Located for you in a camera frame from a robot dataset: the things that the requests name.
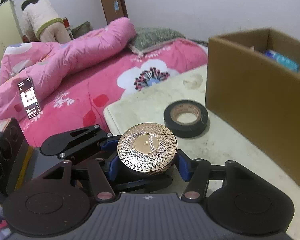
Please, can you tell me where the smartphone with lit screen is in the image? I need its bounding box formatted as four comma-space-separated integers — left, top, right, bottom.
18, 77, 41, 119

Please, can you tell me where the blue teal wet wipes pack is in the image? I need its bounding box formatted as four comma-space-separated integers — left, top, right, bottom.
264, 50, 299, 73

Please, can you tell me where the person in white jacket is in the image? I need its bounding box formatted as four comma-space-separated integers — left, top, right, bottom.
21, 0, 71, 44

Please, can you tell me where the yellow cabinet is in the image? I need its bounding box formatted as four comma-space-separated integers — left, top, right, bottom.
0, 0, 23, 65

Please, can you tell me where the black electrical tape roll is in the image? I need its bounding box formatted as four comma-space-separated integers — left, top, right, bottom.
164, 100, 209, 138

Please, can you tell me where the green patterned pillow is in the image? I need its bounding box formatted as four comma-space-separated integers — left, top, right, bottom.
128, 27, 186, 56

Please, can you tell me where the pink floral quilt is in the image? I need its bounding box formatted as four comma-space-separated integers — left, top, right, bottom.
0, 17, 207, 146

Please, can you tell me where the brown cardboard box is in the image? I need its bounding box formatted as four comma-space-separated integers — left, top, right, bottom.
205, 29, 300, 186

